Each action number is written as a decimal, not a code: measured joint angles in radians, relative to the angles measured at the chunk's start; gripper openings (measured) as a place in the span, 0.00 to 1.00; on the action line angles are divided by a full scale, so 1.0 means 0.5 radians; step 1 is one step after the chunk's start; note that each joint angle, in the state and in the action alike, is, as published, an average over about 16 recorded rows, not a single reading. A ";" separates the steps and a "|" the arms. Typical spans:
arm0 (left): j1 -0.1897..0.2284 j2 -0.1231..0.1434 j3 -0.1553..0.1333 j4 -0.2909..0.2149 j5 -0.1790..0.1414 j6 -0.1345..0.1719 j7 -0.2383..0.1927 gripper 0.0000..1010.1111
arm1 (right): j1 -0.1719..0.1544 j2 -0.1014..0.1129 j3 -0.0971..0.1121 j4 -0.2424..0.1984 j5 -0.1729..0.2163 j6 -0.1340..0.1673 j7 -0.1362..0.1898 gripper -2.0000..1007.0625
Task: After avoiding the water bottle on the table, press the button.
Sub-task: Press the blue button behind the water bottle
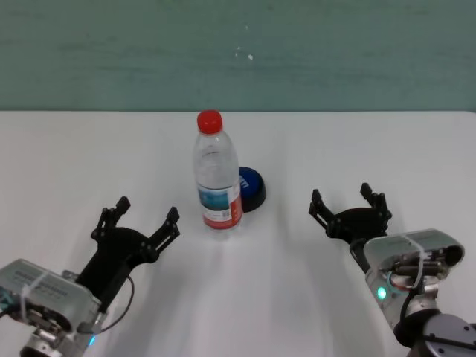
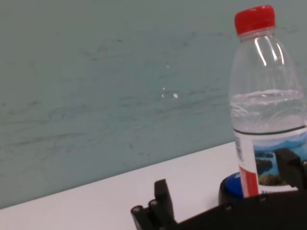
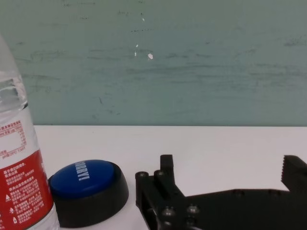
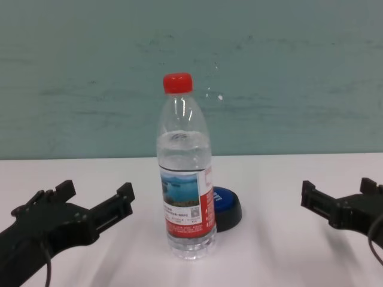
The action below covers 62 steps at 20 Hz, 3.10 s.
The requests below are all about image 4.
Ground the blue push button black base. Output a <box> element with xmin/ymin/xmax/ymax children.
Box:
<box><xmin>211</xmin><ymin>185</ymin><xmax>244</xmax><ymax>233</ymax></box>

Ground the thin black right gripper cable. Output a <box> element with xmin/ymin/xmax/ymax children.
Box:
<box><xmin>367</xmin><ymin>215</ymin><xmax>383</xmax><ymax>267</ymax></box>

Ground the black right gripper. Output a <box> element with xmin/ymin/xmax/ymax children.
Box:
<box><xmin>300</xmin><ymin>177</ymin><xmax>383</xmax><ymax>240</ymax></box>

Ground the clear water bottle red cap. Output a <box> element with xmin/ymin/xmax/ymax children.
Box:
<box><xmin>156</xmin><ymin>72</ymin><xmax>217</xmax><ymax>261</ymax></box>

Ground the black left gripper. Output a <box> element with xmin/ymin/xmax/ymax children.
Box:
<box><xmin>0</xmin><ymin>179</ymin><xmax>135</xmax><ymax>279</ymax></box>

